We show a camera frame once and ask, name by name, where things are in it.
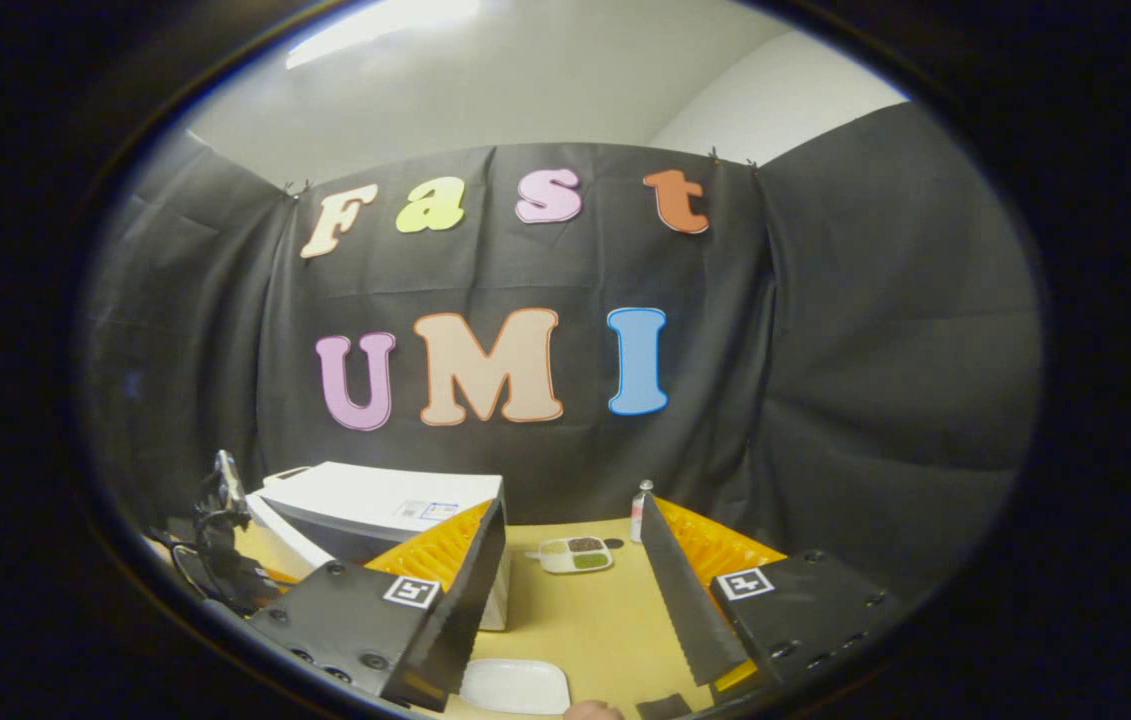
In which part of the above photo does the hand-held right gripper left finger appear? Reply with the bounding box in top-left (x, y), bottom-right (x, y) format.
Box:
top-left (245, 497), bottom-right (508, 713)

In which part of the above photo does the white microwave oven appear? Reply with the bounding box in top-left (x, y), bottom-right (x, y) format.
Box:
top-left (245, 460), bottom-right (509, 631)

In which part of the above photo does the black backdrop cloth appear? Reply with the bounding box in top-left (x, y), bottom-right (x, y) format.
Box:
top-left (85, 100), bottom-right (1044, 601)

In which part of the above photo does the white square plate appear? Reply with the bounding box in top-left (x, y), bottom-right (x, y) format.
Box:
top-left (460, 658), bottom-right (571, 716)

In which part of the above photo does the white divided condiment dish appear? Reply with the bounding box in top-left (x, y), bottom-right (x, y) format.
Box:
top-left (537, 536), bottom-right (614, 575)

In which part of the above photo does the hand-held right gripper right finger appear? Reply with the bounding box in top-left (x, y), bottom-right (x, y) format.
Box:
top-left (639, 492), bottom-right (911, 706)

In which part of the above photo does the small pink label glass bottle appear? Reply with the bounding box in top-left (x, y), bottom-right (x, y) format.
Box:
top-left (630, 480), bottom-right (656, 544)

